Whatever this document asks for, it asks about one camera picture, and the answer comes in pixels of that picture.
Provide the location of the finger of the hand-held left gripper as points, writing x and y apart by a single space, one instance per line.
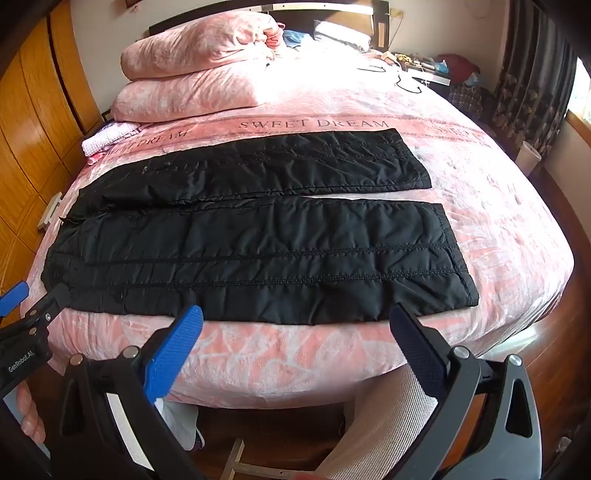
14 295
48 304

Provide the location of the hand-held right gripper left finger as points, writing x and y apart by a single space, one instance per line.
178 344

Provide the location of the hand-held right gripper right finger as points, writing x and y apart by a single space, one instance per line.
418 344

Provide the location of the black padded pants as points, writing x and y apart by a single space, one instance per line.
258 258

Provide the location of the person's left hand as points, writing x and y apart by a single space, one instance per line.
31 415

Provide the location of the person's leg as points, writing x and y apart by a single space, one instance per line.
383 424

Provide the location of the small pale wooden step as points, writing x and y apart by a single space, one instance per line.
50 210

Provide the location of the pink leaf-print bed blanket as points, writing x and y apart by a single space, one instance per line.
323 360

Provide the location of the wooden stool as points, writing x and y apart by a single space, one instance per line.
249 461

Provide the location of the white pink knitted cloth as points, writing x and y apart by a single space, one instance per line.
108 138

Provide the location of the wooden wardrobe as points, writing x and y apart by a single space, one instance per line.
32 115

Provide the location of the white waste bin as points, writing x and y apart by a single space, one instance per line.
527 157

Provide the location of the pink pillow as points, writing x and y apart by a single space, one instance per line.
194 46
184 97

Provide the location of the plaid cloth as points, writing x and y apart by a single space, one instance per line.
464 94

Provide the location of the bedside table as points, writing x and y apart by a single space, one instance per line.
427 74

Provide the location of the red cloth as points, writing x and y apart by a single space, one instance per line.
459 64

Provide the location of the dark patterned curtain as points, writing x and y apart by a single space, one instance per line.
531 78

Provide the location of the coral folded cloth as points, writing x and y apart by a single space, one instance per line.
274 39

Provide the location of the dark wooden headboard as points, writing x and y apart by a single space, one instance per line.
378 23

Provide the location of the blue cloth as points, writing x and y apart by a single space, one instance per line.
295 39

